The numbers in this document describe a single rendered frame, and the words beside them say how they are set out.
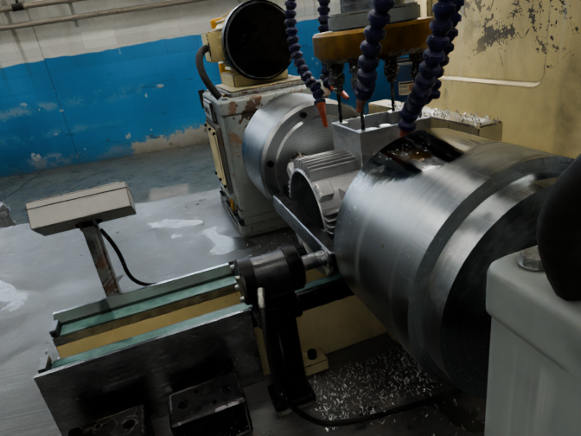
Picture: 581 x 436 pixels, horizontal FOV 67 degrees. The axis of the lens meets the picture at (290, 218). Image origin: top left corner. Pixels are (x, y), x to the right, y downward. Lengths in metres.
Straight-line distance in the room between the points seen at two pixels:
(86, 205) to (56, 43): 5.63
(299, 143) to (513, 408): 0.63
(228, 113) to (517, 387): 0.89
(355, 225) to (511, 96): 0.37
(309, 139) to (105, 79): 5.56
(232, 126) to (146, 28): 5.15
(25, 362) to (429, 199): 0.80
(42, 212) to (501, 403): 0.76
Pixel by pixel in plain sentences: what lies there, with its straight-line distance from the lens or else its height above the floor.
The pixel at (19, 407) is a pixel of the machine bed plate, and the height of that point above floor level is 0.80.
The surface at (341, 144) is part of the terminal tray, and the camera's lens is 0.71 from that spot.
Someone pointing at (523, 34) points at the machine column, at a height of 1.24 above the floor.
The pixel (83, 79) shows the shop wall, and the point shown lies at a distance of 6.38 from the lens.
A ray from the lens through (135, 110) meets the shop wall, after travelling 6.29.
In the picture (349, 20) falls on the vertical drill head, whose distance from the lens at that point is 0.64.
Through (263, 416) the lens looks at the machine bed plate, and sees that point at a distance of 0.68.
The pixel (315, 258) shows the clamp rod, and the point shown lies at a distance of 0.56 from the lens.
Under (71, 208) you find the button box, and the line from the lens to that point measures 0.86.
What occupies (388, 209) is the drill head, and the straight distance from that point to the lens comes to 0.44.
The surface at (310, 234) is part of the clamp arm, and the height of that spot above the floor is 1.03.
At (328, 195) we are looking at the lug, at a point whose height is 1.08.
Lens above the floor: 1.30
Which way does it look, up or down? 23 degrees down
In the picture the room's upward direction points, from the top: 9 degrees counter-clockwise
